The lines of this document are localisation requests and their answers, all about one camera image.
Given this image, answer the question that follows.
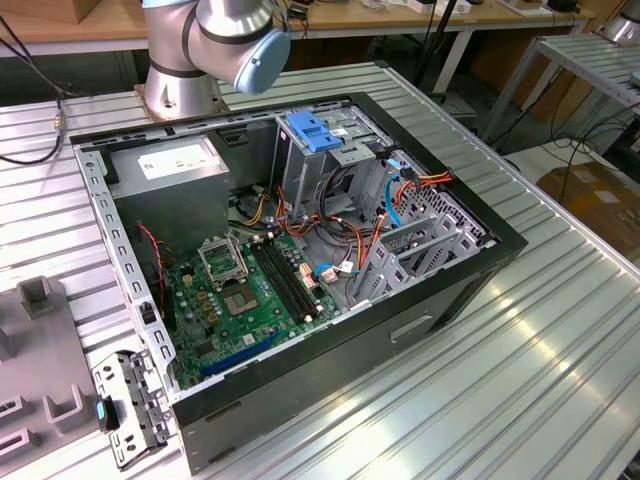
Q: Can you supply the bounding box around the long blue SATA wire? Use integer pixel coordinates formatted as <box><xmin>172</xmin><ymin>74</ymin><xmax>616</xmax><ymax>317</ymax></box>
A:
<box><xmin>383</xmin><ymin>149</ymin><xmax>419</xmax><ymax>232</ymax></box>

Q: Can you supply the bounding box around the grey metal disk bay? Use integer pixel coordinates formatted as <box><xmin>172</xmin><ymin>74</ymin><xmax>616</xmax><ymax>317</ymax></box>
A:
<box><xmin>349</xmin><ymin>214</ymin><xmax>489</xmax><ymax>309</ymax></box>

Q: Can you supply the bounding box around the black RAM slot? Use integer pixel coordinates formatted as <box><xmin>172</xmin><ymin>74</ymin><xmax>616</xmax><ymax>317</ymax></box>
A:
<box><xmin>267</xmin><ymin>234</ymin><xmax>323</xmax><ymax>317</ymax></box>
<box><xmin>249</xmin><ymin>239</ymin><xmax>307</xmax><ymax>325</ymax></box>
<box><xmin>255</xmin><ymin>238</ymin><xmax>312</xmax><ymax>323</ymax></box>
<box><xmin>261</xmin><ymin>236</ymin><xmax>317</xmax><ymax>320</ymax></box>

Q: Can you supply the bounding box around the grey optical drive cage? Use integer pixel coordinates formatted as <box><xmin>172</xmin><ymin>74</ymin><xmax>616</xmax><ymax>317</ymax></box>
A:
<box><xmin>272</xmin><ymin>105</ymin><xmax>396</xmax><ymax>224</ymax></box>

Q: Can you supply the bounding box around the CPU socket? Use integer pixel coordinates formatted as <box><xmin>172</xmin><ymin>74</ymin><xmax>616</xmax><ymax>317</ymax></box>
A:
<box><xmin>222</xmin><ymin>283</ymin><xmax>262</xmax><ymax>320</ymax></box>

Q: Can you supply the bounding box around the metal socket cover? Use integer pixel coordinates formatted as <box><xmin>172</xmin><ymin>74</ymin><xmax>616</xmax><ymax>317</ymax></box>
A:
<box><xmin>196</xmin><ymin>234</ymin><xmax>250</xmax><ymax>292</ymax></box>

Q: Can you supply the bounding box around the black open PC case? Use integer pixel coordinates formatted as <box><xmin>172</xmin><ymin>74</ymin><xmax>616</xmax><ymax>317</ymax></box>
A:
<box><xmin>69</xmin><ymin>59</ymin><xmax>529</xmax><ymax>476</ymax></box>

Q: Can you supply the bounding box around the green motherboard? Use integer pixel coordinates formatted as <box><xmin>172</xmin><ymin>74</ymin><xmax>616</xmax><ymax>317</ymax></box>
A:
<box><xmin>162</xmin><ymin>229</ymin><xmax>351</xmax><ymax>391</ymax></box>

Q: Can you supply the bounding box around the blue expansion slot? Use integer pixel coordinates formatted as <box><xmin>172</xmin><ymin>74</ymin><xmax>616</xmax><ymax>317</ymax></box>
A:
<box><xmin>199</xmin><ymin>329</ymin><xmax>282</xmax><ymax>381</ymax></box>

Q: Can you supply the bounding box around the grey power supply unit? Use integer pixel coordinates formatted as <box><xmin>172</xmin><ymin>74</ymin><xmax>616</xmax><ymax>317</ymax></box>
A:
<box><xmin>107</xmin><ymin>134</ymin><xmax>231</xmax><ymax>251</ymax></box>

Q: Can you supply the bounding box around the black case fan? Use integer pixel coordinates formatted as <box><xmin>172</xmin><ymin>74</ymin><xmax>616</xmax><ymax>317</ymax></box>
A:
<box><xmin>134</xmin><ymin>222</ymin><xmax>177</xmax><ymax>334</ymax></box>

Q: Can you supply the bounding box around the black stand pole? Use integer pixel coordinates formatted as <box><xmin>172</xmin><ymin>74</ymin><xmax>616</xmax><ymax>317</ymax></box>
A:
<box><xmin>414</xmin><ymin>0</ymin><xmax>461</xmax><ymax>96</ymax></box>

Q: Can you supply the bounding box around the metal expansion card retainer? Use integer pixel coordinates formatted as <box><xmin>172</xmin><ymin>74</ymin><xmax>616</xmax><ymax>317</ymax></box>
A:
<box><xmin>92</xmin><ymin>349</ymin><xmax>176</xmax><ymax>471</ymax></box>

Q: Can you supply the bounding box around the large brown cardboard box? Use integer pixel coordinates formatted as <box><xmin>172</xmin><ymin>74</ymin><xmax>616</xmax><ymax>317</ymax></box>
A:
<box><xmin>537</xmin><ymin>159</ymin><xmax>640</xmax><ymax>261</ymax></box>

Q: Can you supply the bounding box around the grey parts rack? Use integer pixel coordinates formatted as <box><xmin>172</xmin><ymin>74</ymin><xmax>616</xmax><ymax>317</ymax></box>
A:
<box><xmin>0</xmin><ymin>274</ymin><xmax>99</xmax><ymax>469</ymax></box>

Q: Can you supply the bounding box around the metal slat side table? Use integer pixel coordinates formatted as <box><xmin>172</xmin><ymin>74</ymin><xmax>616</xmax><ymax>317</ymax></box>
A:
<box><xmin>482</xmin><ymin>32</ymin><xmax>640</xmax><ymax>146</ymax></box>

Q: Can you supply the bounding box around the short blue SATA wire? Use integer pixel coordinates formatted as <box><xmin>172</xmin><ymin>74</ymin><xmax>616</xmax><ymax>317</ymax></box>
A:
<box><xmin>314</xmin><ymin>262</ymin><xmax>361</xmax><ymax>284</ymax></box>

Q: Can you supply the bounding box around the thick black cable bundle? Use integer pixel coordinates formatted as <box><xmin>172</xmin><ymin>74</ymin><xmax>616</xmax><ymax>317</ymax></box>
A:
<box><xmin>319</xmin><ymin>167</ymin><xmax>356</xmax><ymax>221</ymax></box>

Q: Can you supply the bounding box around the orange red wire harness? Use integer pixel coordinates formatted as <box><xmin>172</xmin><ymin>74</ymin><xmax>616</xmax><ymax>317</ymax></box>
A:
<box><xmin>227</xmin><ymin>184</ymin><xmax>371</xmax><ymax>261</ymax></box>

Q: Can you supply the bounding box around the blue plastic drive bracket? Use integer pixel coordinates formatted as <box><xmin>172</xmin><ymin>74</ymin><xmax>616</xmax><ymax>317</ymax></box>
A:
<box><xmin>287</xmin><ymin>110</ymin><xmax>345</xmax><ymax>154</ymax></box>

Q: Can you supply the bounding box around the red yellow disk power wire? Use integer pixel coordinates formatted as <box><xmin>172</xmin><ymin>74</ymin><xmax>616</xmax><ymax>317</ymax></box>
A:
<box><xmin>399</xmin><ymin>166</ymin><xmax>455</xmax><ymax>191</ymax></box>

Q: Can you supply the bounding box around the cable with metal plug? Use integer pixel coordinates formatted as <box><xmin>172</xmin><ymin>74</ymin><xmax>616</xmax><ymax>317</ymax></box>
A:
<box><xmin>0</xmin><ymin>94</ymin><xmax>69</xmax><ymax>166</ymax></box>

